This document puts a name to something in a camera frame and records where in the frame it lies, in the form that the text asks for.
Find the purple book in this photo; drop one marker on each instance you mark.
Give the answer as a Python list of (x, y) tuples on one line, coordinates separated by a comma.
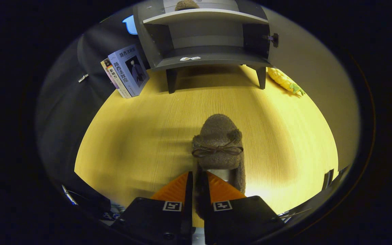
[(133, 69)]

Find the yellow pineapple plush toy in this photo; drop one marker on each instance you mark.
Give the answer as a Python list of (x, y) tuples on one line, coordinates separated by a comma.
[(284, 81)]

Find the black backdrop cloth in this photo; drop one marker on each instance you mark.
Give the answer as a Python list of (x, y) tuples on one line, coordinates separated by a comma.
[(63, 112)]

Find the silver clip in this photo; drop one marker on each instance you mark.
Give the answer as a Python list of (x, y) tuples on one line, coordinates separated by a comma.
[(83, 78)]

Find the white and yellow book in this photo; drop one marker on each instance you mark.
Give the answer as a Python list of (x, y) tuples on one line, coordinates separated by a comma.
[(112, 76)]

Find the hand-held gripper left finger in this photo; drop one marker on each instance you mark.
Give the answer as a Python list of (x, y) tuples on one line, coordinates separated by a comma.
[(188, 204)]

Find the grey shoe cabinet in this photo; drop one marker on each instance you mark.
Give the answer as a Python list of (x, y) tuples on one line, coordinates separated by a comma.
[(223, 61)]

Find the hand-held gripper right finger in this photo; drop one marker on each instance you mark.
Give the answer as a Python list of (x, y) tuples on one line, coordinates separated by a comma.
[(209, 224)]

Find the brown fuzzy shoe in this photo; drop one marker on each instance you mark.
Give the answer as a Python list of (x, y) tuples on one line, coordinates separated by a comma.
[(186, 4), (218, 132)]

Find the small black upright block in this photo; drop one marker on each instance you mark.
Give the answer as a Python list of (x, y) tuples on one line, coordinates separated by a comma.
[(328, 179)]

